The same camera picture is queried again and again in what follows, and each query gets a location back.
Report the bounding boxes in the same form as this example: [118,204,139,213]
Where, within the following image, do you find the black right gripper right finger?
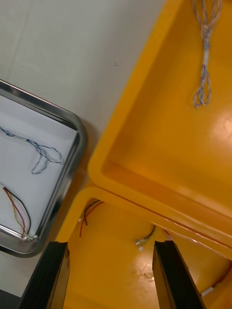
[152,240,206,309]

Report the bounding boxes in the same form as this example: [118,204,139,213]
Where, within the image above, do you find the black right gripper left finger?
[19,241,71,309]

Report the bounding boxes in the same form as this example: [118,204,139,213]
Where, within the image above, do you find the yellow-orange plastic bin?
[87,0,232,259]
[55,187,232,309]

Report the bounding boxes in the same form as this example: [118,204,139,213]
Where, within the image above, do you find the white sheet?
[0,95,78,239]

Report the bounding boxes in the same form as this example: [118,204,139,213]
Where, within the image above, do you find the blue-white twisted wire harness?
[192,0,223,109]
[0,126,64,175]

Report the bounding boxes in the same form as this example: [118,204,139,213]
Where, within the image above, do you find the red black green-yellow wire harness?
[2,186,39,240]
[201,263,232,297]
[78,199,174,252]

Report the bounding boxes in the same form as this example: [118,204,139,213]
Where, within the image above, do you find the steel tray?
[0,79,87,258]

